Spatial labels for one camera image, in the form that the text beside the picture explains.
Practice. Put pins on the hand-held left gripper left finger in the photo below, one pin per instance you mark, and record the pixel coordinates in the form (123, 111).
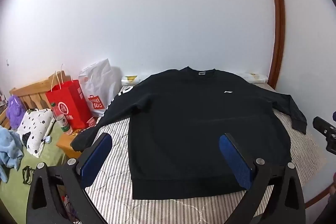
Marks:
(95, 158)

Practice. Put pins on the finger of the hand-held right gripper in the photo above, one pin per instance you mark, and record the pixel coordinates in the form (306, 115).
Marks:
(321, 124)

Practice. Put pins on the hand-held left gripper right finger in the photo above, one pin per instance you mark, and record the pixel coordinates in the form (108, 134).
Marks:
(236, 163)

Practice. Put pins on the black sweatshirt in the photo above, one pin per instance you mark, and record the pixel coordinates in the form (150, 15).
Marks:
(197, 121)

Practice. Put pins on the person's right hand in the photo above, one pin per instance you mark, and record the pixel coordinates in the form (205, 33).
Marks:
(333, 186)

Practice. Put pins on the wooden nightstand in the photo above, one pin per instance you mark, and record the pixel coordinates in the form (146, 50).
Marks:
(65, 144)

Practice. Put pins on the grey striped quilted mattress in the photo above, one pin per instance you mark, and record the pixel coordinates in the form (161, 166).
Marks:
(113, 187)

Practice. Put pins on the pink plastic cup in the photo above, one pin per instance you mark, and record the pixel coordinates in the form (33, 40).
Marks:
(92, 122)

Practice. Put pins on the clear plastic water bottle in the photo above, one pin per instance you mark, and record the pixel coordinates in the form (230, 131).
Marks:
(63, 121)

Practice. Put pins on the small white blue gadget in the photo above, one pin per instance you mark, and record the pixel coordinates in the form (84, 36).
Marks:
(47, 139)

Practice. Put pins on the red paper gift bag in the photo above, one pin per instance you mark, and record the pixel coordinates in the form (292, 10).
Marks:
(68, 103)

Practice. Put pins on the white flower-print pillow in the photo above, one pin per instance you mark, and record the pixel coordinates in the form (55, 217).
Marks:
(34, 127)

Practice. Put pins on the white plastic shopping bag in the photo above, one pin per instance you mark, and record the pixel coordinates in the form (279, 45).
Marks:
(102, 82)

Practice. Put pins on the white roll with yellow print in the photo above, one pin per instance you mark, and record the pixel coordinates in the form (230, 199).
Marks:
(258, 78)

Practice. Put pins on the green bed sheet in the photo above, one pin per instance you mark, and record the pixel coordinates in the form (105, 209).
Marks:
(15, 192)

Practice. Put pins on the light blue fluffy cloth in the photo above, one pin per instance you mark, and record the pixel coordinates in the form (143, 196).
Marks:
(9, 145)

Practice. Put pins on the purple plush toy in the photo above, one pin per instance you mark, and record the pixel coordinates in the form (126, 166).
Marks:
(15, 111)

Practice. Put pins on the wooden headboard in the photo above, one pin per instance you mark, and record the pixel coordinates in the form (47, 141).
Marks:
(31, 88)

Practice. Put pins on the brown wooden door frame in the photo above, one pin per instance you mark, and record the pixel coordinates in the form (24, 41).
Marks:
(278, 29)

